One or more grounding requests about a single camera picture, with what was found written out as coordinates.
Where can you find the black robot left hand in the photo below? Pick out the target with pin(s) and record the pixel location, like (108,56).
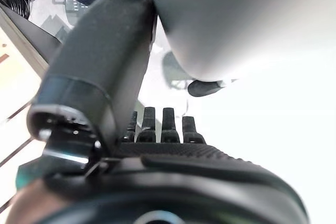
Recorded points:
(99,58)

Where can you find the silver robot left leg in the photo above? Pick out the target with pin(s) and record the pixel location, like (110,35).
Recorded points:
(223,24)

